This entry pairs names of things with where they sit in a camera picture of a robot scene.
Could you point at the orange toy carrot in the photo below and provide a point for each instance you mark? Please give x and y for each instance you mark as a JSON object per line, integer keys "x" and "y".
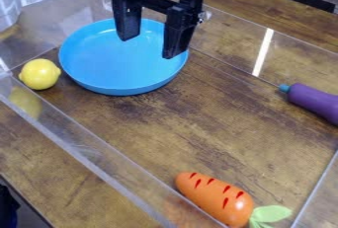
{"x": 226, "y": 202}

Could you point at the blue round plate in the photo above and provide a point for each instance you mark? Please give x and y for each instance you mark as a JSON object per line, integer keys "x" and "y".
{"x": 114, "y": 67}

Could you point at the clear acrylic barrier walls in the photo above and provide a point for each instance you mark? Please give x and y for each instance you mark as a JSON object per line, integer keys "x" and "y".
{"x": 92, "y": 159}

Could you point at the yellow toy lemon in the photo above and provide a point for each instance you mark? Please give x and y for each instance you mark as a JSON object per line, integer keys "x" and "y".
{"x": 39, "y": 74}

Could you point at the purple toy eggplant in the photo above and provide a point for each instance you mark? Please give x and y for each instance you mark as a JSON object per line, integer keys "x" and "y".
{"x": 313, "y": 100}

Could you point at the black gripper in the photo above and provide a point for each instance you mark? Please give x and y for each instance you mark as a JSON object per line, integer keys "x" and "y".
{"x": 182, "y": 20}

